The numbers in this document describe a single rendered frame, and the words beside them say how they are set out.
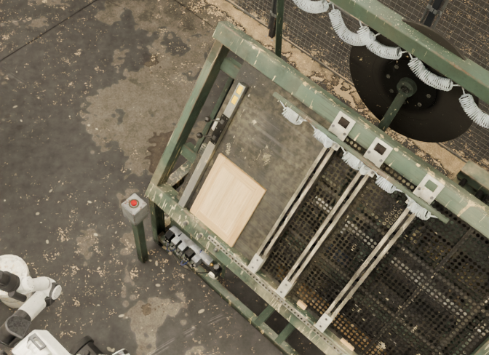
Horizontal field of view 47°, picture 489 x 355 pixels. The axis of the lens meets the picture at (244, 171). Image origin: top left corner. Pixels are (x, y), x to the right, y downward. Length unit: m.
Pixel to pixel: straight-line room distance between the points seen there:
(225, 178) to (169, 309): 1.33
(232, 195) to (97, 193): 1.67
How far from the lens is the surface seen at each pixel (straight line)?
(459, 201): 2.87
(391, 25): 3.06
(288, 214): 3.25
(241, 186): 3.42
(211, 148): 3.44
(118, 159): 4.98
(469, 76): 2.99
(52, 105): 5.42
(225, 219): 3.56
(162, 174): 3.72
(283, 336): 4.20
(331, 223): 3.15
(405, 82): 3.24
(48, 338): 3.02
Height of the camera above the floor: 4.19
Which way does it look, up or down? 59 degrees down
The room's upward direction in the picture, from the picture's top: 10 degrees clockwise
